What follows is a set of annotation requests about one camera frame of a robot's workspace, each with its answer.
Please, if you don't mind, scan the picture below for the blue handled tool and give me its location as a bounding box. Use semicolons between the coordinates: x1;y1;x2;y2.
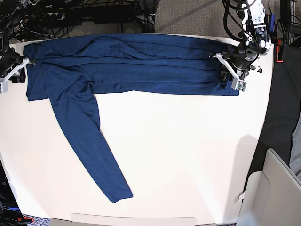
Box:
267;14;275;36

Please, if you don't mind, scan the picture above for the red handled tool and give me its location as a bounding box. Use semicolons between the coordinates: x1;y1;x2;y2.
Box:
17;216;34;224

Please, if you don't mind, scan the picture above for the black box with labels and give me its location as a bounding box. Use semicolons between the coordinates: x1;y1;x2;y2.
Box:
0;163;22;226

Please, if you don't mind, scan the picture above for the white power strip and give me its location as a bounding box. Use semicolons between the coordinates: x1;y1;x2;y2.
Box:
42;12;65;21

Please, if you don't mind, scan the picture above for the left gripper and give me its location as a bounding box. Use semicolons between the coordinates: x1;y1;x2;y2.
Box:
219;44;263;81

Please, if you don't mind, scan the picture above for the white camera mount gripper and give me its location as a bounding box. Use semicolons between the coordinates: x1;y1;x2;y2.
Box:
209;53;247;92
0;58;34;94

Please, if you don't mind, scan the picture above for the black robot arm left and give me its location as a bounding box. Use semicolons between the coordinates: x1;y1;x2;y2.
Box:
222;0;271;80

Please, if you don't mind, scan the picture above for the beige plastic bin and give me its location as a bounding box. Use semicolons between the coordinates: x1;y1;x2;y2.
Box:
237;149;301;226

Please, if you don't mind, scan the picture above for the blue long-sleeve T-shirt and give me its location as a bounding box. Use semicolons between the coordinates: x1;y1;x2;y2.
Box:
23;34;239;203

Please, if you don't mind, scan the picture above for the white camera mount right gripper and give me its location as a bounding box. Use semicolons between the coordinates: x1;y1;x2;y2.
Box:
0;58;34;94

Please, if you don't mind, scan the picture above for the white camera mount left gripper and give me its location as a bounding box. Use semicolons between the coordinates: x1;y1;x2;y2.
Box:
209;53;247;92

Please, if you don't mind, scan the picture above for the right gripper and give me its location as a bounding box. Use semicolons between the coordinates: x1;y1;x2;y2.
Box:
0;47;25;83

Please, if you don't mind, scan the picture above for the red black clamp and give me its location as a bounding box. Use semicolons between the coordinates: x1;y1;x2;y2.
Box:
276;38;284;63

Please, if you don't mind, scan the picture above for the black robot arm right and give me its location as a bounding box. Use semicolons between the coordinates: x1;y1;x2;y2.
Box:
0;0;30;83

